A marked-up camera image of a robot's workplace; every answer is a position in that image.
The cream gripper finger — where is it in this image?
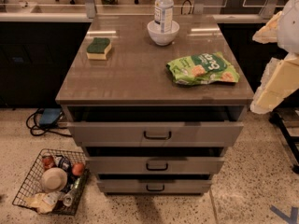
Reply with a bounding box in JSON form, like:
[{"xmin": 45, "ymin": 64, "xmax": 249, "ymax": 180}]
[
  {"xmin": 252, "ymin": 11, "xmax": 282, "ymax": 44},
  {"xmin": 249, "ymin": 53, "xmax": 299, "ymax": 114}
]

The blue white can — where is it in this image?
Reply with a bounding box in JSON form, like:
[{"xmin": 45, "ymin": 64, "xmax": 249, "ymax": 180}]
[{"xmin": 54, "ymin": 155, "xmax": 71, "ymax": 172}]

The clear plastic water bottle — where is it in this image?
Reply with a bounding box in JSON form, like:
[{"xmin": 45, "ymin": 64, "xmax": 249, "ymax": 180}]
[{"xmin": 154, "ymin": 0, "xmax": 174, "ymax": 34}]

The white ceramic bowl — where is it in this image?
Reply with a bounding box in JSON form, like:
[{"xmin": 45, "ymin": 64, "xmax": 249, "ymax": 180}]
[{"xmin": 147, "ymin": 21, "xmax": 179, "ymax": 46}]

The red apple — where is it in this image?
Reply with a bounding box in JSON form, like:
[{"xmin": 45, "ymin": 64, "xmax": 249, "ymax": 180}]
[{"xmin": 72, "ymin": 162, "xmax": 85, "ymax": 176}]

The black wire basket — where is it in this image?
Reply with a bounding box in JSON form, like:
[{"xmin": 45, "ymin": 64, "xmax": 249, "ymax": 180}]
[{"xmin": 13, "ymin": 148, "xmax": 90, "ymax": 216}]

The top grey drawer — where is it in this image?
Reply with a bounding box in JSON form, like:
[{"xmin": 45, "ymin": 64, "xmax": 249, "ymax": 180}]
[{"xmin": 68, "ymin": 121, "xmax": 243, "ymax": 147}]

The grey drawer cabinet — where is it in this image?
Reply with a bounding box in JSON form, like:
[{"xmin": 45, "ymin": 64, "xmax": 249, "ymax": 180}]
[{"xmin": 56, "ymin": 15, "xmax": 253, "ymax": 182}]

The clear bottle in basket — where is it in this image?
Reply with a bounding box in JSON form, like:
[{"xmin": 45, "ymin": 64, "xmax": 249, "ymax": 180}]
[{"xmin": 63, "ymin": 178, "xmax": 81, "ymax": 207}]

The blue foot pedal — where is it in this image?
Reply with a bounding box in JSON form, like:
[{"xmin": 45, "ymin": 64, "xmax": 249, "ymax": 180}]
[{"xmin": 39, "ymin": 108, "xmax": 62, "ymax": 127}]

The bottom grey drawer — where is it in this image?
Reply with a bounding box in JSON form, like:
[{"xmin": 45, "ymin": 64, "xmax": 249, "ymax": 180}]
[{"xmin": 97, "ymin": 179, "xmax": 212, "ymax": 194}]

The middle grey drawer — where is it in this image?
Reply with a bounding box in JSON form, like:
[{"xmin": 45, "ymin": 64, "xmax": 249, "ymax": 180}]
[{"xmin": 87, "ymin": 157, "xmax": 224, "ymax": 175}]

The grey drawer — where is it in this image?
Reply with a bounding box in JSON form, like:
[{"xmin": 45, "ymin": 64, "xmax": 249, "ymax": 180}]
[
  {"xmin": 87, "ymin": 157, "xmax": 224, "ymax": 175},
  {"xmin": 97, "ymin": 179, "xmax": 212, "ymax": 194},
  {"xmin": 68, "ymin": 121, "xmax": 243, "ymax": 147}
]

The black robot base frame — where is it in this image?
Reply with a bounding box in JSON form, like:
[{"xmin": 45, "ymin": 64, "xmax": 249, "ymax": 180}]
[{"xmin": 269, "ymin": 107, "xmax": 299, "ymax": 175}]

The cream crumpled wrapper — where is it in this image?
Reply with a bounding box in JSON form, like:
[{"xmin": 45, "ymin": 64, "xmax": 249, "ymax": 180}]
[{"xmin": 24, "ymin": 191, "xmax": 64, "ymax": 214}]

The black floor cable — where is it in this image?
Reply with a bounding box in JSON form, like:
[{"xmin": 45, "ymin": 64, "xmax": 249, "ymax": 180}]
[{"xmin": 25, "ymin": 107, "xmax": 73, "ymax": 138}]

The green and yellow sponge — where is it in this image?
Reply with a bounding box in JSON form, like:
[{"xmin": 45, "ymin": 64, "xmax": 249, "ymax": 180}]
[{"xmin": 86, "ymin": 37, "xmax": 111, "ymax": 60}]

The tan round lid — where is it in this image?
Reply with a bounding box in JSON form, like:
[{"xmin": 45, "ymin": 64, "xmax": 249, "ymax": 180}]
[{"xmin": 40, "ymin": 168, "xmax": 67, "ymax": 193}]

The red soda can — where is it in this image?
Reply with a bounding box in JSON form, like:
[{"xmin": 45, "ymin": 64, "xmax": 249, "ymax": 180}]
[{"xmin": 42, "ymin": 155, "xmax": 56, "ymax": 171}]

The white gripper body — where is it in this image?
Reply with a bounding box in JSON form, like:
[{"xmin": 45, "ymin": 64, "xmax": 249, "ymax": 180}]
[{"xmin": 277, "ymin": 0, "xmax": 299, "ymax": 54}]

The green snack chip bag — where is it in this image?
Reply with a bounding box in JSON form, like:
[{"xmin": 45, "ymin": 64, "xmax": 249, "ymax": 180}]
[{"xmin": 166, "ymin": 52, "xmax": 240, "ymax": 86}]

